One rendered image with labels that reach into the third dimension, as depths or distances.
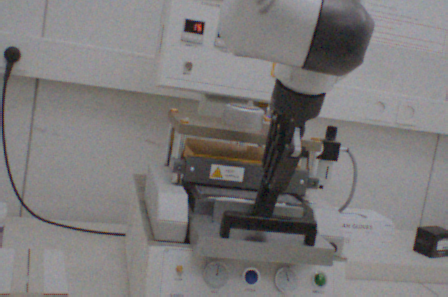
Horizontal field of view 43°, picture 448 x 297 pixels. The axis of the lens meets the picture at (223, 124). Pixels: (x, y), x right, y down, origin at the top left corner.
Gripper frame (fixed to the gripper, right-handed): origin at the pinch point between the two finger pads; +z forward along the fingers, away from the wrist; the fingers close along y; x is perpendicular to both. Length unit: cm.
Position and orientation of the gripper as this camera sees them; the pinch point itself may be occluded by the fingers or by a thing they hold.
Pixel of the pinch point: (266, 199)
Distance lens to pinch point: 92.4
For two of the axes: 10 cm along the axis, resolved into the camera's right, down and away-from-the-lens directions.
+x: 9.7, 1.4, 2.1
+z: -2.2, 8.7, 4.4
